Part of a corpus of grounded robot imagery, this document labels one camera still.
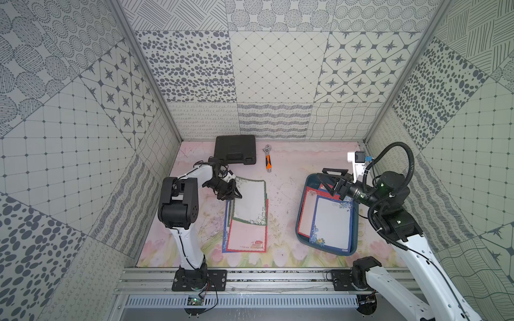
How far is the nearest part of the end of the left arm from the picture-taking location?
82cm

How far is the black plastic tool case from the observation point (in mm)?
1091

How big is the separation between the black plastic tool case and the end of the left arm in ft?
0.64

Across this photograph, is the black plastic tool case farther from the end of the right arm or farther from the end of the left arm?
the end of the right arm
